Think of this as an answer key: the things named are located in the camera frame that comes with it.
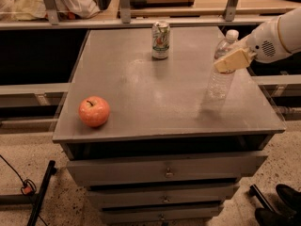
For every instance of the white cloth pile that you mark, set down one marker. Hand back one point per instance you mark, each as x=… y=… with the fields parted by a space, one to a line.
x=27 y=10

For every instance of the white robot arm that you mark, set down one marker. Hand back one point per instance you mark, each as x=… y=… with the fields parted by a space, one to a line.
x=289 y=29

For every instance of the black metal stand leg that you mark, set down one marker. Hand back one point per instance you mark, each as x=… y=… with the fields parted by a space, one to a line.
x=50 y=171

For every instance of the white green 7up can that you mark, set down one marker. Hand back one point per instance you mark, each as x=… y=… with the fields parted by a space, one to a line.
x=160 y=39

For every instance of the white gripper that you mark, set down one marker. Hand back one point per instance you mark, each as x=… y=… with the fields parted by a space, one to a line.
x=262 y=43

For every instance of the black shoe lower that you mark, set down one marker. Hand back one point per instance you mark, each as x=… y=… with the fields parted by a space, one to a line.
x=266 y=217

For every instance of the red apple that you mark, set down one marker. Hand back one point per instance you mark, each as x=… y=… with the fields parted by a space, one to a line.
x=94 y=111

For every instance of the grey drawer cabinet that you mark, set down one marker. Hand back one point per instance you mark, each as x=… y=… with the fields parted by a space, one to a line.
x=156 y=106

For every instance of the clear plastic water bottle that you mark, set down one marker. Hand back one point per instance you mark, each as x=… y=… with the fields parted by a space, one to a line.
x=219 y=83

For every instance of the top grey drawer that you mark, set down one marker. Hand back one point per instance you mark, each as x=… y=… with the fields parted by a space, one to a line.
x=165 y=168

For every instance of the grey metal rail bracket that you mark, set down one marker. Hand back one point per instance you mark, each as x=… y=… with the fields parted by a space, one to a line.
x=125 y=11

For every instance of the middle grey drawer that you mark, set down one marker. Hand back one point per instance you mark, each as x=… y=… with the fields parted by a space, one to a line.
x=162 y=195

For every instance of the black shoe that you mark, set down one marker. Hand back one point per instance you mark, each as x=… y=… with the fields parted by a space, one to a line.
x=290 y=197
x=266 y=217

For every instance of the grey drawer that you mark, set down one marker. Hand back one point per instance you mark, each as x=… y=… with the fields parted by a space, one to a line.
x=165 y=168
x=162 y=195
x=161 y=213

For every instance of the bottom grey drawer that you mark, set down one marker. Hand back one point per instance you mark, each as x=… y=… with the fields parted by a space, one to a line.
x=161 y=213

